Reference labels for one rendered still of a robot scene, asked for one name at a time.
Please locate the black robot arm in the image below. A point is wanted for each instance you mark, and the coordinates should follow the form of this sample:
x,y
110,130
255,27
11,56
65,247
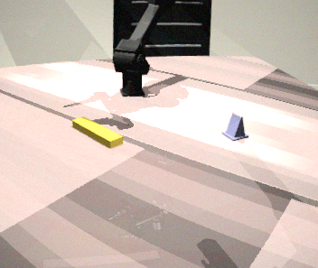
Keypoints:
x,y
129,57

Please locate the yellow bar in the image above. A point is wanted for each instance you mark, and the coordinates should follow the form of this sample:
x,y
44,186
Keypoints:
x,y
97,132

